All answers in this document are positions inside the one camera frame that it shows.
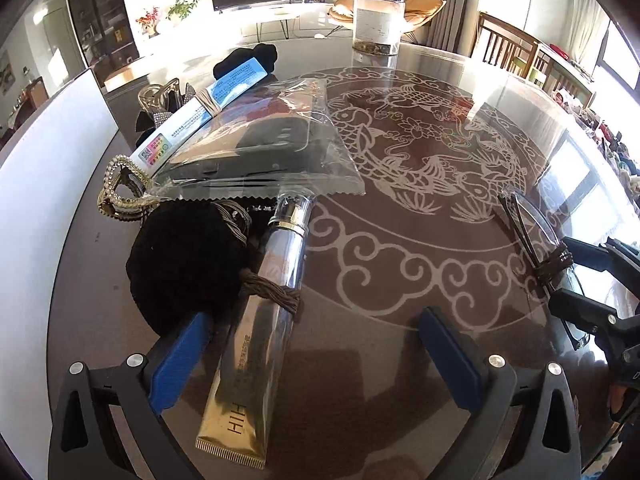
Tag rimless eyeglasses with cord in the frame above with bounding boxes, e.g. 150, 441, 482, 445
498, 187, 594, 352

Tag gold silver cosmetic tube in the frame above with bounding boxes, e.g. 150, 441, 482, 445
195, 195, 314, 469

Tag black velvet pouch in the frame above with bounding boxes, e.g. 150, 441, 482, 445
126, 200, 252, 337

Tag pearl gold hair claw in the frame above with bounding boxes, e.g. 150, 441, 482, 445
96, 155, 160, 222

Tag blue white medicine box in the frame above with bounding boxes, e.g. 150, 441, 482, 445
129, 58, 268, 177

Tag phone case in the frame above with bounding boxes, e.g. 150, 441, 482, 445
148, 78, 364, 200

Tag black knitted glove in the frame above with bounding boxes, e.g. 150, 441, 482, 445
213, 44, 278, 80

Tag wooden dining chair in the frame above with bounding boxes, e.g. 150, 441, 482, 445
472, 12, 540, 79

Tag orange lounge chair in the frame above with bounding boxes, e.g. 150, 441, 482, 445
328, 0, 446, 44

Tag grey curtain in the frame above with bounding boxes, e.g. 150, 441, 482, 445
425, 0, 480, 56

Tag clear jar black lid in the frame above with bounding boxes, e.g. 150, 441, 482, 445
352, 0, 406, 56

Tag white tv console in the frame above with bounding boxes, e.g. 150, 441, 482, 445
164, 0, 356, 44

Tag red flower plant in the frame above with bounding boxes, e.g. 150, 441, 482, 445
136, 6, 160, 38

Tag dark glass display cabinet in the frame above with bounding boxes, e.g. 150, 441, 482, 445
67, 0, 139, 86

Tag green potted plant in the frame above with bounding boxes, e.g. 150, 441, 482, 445
167, 0, 200, 21

